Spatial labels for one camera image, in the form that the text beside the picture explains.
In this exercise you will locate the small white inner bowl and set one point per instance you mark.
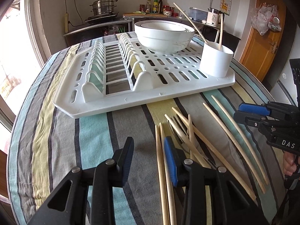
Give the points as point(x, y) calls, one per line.
point(164, 26)

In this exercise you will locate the white plastic dish rack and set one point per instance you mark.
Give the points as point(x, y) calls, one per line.
point(113, 75)

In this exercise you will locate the wooden chopstick two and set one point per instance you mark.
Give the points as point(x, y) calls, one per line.
point(162, 180)

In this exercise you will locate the wooden chopstick three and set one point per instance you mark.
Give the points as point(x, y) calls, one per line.
point(169, 186)

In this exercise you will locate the green sauce bottle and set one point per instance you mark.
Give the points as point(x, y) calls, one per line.
point(155, 6)

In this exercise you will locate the wooden chopstick four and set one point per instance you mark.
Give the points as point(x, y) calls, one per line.
point(191, 137)

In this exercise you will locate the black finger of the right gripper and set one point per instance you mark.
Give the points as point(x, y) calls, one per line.
point(262, 123)

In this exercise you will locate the induction cooktop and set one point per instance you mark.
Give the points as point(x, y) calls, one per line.
point(101, 18)

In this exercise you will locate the wooden chopstick seven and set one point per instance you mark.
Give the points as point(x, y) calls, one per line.
point(239, 148)

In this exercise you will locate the clear plastic container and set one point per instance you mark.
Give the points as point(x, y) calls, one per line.
point(197, 14)

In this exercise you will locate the metal fork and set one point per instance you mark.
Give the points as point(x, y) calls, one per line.
point(185, 140)

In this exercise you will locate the white utensil cup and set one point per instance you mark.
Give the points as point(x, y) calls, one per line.
point(215, 61)

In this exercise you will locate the dark sauce bottle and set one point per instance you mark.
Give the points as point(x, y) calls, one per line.
point(160, 3)

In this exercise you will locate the plastic bags on door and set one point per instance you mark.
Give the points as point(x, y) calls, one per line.
point(265, 18)

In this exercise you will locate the power strip on wall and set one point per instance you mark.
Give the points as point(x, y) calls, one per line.
point(66, 23)

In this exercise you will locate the large white bowl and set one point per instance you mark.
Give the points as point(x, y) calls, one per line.
point(164, 42)

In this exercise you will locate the wooden cutting board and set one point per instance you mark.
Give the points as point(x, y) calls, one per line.
point(138, 13)

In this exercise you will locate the person's right hand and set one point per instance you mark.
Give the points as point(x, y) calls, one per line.
point(289, 165)

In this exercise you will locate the white electric kettle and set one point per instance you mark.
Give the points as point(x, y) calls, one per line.
point(214, 17)

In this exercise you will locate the striped tablecloth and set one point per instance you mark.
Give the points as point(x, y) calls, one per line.
point(46, 144)

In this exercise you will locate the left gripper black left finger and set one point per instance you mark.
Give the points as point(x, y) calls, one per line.
point(67, 202)

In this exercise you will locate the wooden chopstick six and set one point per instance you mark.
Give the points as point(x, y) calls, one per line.
point(249, 191)

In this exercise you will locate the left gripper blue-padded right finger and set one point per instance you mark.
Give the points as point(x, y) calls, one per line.
point(212, 196)

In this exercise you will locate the wooden chopstick five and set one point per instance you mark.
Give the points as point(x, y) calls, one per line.
point(185, 140)

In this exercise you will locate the stainless steel steamer pot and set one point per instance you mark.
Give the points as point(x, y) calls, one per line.
point(101, 7)

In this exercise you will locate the wooden chopstick one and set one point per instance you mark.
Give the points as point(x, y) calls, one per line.
point(191, 22)

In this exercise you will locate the wooden chopstick nine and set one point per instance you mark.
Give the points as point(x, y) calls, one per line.
point(221, 32)

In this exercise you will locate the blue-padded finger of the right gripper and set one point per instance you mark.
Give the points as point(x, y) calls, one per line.
point(255, 109)

